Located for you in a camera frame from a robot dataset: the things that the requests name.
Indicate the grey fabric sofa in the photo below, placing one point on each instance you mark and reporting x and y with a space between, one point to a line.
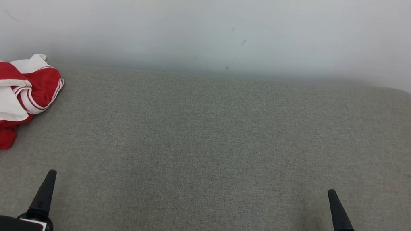
200 151

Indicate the red jersey white striped trim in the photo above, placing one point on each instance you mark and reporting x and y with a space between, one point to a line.
43 83

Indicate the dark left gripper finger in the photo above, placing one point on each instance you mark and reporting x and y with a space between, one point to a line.
43 197

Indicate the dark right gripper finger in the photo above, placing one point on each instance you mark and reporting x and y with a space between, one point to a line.
340 219

